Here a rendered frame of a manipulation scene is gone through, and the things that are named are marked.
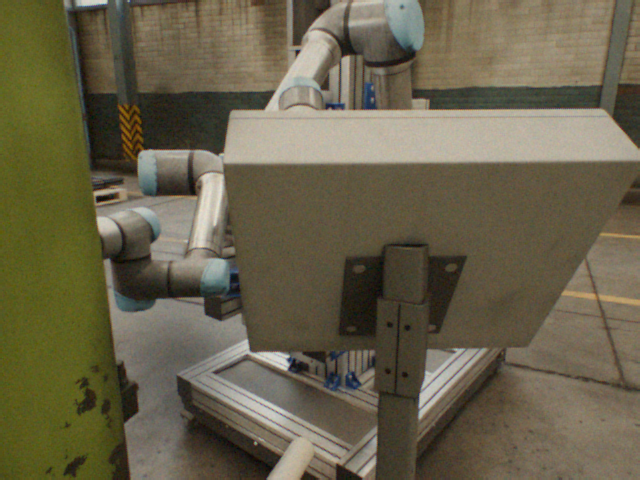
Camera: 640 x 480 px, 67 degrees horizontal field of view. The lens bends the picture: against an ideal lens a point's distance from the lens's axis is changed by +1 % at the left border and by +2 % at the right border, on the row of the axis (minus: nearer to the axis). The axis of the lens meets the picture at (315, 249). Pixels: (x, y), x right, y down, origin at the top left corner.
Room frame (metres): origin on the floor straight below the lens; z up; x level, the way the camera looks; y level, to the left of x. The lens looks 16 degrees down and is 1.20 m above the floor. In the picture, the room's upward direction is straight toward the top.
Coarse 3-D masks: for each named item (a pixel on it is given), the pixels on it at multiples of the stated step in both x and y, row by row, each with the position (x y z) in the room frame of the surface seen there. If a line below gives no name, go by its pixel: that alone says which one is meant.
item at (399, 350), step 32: (448, 256) 0.44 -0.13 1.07; (352, 288) 0.46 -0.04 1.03; (448, 288) 0.46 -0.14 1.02; (352, 320) 0.49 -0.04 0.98; (384, 320) 0.42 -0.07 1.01; (416, 320) 0.41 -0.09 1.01; (384, 352) 0.42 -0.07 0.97; (416, 352) 0.41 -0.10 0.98; (384, 384) 0.42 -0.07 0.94; (416, 384) 0.41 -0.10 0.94
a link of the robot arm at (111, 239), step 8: (104, 224) 0.81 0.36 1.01; (112, 224) 0.82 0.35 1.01; (104, 232) 0.79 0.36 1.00; (112, 232) 0.81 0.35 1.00; (120, 232) 0.82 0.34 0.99; (104, 240) 0.79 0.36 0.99; (112, 240) 0.80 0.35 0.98; (120, 240) 0.82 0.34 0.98; (104, 248) 0.79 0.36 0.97; (112, 248) 0.80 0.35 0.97; (120, 248) 0.82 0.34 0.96; (104, 256) 0.79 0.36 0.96; (112, 256) 0.82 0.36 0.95
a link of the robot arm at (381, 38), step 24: (360, 0) 1.15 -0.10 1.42; (384, 0) 1.11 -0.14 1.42; (408, 0) 1.10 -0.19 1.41; (360, 24) 1.12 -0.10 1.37; (384, 24) 1.10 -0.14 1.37; (408, 24) 1.09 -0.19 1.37; (360, 48) 1.15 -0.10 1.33; (384, 48) 1.11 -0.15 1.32; (408, 48) 1.11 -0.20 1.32; (384, 72) 1.14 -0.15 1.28; (408, 72) 1.17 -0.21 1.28; (384, 96) 1.17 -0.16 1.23; (408, 96) 1.18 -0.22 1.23
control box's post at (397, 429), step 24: (384, 264) 0.43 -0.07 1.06; (408, 264) 0.42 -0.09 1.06; (384, 288) 0.43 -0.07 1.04; (408, 288) 0.42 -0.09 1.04; (384, 408) 0.43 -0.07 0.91; (408, 408) 0.42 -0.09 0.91; (384, 432) 0.43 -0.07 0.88; (408, 432) 0.42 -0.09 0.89; (384, 456) 0.43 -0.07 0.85; (408, 456) 0.42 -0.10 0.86
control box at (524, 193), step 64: (256, 128) 0.42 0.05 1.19; (320, 128) 0.42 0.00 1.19; (384, 128) 0.43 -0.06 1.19; (448, 128) 0.43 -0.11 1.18; (512, 128) 0.43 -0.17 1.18; (576, 128) 0.43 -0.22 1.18; (256, 192) 0.39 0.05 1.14; (320, 192) 0.40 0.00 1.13; (384, 192) 0.40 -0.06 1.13; (448, 192) 0.40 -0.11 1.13; (512, 192) 0.40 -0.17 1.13; (576, 192) 0.41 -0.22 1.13; (256, 256) 0.43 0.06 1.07; (320, 256) 0.44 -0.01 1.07; (512, 256) 0.45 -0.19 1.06; (576, 256) 0.45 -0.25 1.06; (256, 320) 0.48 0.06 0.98; (320, 320) 0.49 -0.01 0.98; (448, 320) 0.50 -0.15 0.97; (512, 320) 0.50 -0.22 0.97
